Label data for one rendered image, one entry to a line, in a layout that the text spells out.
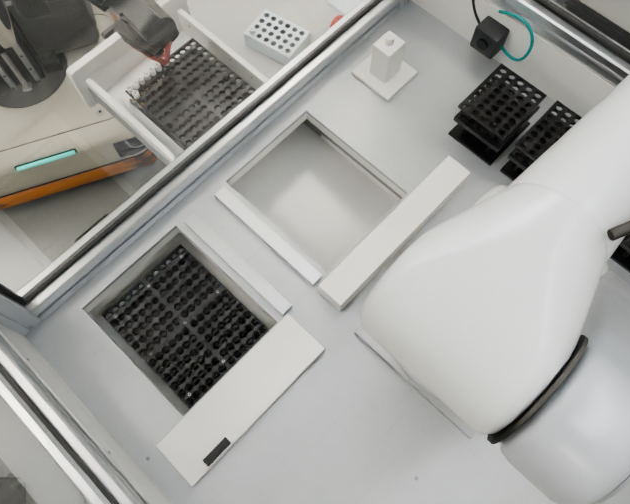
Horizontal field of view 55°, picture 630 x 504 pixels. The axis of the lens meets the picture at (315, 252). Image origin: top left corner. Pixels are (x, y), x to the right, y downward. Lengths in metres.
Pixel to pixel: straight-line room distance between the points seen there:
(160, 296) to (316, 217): 0.33
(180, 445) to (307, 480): 0.19
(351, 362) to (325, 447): 0.13
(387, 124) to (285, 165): 0.22
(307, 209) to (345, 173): 0.11
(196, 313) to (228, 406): 0.18
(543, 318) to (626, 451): 0.09
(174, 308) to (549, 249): 0.74
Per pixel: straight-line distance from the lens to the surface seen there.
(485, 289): 0.40
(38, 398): 0.87
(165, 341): 1.03
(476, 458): 0.96
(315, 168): 1.19
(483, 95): 1.07
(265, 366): 0.93
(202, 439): 0.93
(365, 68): 1.17
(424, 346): 0.40
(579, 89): 1.17
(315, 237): 1.13
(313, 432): 0.93
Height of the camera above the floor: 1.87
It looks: 69 degrees down
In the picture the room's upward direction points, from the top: 1 degrees counter-clockwise
